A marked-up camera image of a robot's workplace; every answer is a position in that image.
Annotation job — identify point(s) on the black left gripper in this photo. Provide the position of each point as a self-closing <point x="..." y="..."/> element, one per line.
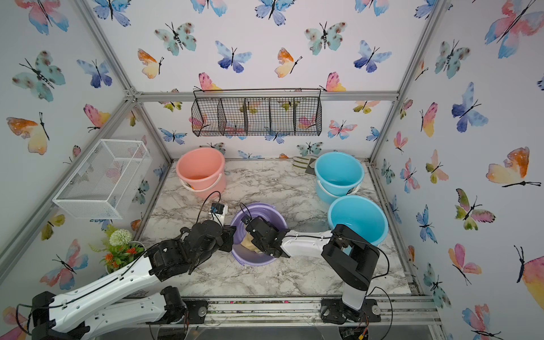
<point x="227" y="236"/>

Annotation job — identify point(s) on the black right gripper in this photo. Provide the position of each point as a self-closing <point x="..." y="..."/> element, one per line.
<point x="270" y="227"/>

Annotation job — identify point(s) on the cream yellow microfibre cloth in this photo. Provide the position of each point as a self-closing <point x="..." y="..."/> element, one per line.
<point x="247" y="244"/>

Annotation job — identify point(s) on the purple plastic bucket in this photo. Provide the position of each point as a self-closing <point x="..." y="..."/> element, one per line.
<point x="245" y="256"/>

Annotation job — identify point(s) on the teal bucket with sticker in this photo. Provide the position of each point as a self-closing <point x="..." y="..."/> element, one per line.
<point x="337" y="175"/>

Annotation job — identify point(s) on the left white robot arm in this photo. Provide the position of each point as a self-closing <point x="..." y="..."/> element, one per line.
<point x="99" y="307"/>

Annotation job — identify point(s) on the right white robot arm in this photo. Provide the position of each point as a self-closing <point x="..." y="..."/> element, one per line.
<point x="353" y="258"/>

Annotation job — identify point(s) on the pink plastic bucket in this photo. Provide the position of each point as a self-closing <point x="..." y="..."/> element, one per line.
<point x="202" y="172"/>

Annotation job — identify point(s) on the artificial flower pot plant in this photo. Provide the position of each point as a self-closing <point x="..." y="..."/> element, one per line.
<point x="118" y="248"/>

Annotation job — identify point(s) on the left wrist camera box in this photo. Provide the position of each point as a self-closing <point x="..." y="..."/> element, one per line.
<point x="218" y="213"/>

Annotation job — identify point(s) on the white mesh wall basket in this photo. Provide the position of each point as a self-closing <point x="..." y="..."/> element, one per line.
<point x="107" y="181"/>

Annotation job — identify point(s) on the black wire wall basket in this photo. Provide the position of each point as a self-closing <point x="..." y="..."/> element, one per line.
<point x="257" y="112"/>

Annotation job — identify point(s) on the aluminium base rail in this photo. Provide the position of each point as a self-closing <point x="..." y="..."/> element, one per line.
<point x="310" y="311"/>

